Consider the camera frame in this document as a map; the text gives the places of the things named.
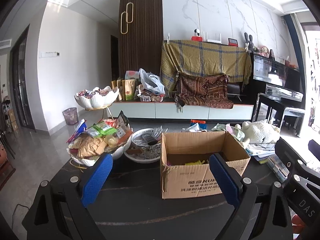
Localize clear bead organizer box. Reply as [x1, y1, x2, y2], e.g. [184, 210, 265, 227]
[267, 154, 289, 183]

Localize white plush sheep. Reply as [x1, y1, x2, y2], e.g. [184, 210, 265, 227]
[241, 120, 280, 144]

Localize gold loop door handle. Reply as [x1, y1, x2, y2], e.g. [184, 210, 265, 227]
[120, 2, 134, 35]

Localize yellow plastic cup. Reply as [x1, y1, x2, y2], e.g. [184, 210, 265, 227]
[185, 160, 209, 166]

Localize grey bunny doll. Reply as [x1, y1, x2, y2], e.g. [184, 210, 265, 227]
[244, 32, 254, 53]

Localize white plastic bag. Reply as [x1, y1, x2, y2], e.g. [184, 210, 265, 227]
[139, 68, 165, 95]

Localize yellow plaid blanket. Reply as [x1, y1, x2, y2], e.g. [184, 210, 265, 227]
[161, 40, 252, 94]

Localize white red security camera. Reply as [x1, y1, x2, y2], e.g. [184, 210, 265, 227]
[191, 29, 203, 42]

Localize stack of papers and books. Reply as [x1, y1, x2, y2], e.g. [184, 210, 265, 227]
[246, 144, 275, 164]

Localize brown patterned cloth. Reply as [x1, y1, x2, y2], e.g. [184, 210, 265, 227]
[175, 73, 233, 109]

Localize black upright piano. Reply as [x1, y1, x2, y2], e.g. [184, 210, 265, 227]
[246, 54, 304, 119]

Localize piano bench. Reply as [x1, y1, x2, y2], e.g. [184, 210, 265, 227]
[252, 93, 305, 137]

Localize cardboard box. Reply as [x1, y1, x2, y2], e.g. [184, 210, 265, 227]
[160, 131, 250, 199]

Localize patterned ceramic bowl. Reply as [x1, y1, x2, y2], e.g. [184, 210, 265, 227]
[124, 126, 168, 164]

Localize green wet wipes pack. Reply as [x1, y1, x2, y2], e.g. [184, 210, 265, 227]
[212, 124, 245, 141]

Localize white lotus fruit bowl stand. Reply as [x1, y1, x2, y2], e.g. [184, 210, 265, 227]
[67, 86, 133, 172]

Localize white low tv cabinet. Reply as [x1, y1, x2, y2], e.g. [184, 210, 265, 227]
[110, 102, 253, 121]

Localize white wifi router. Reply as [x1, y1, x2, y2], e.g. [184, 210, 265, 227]
[203, 31, 223, 43]

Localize pink mesh waste bin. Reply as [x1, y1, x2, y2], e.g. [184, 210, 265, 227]
[62, 107, 79, 126]

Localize kraft snack bags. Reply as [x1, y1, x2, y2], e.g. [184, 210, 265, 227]
[111, 79, 136, 101]

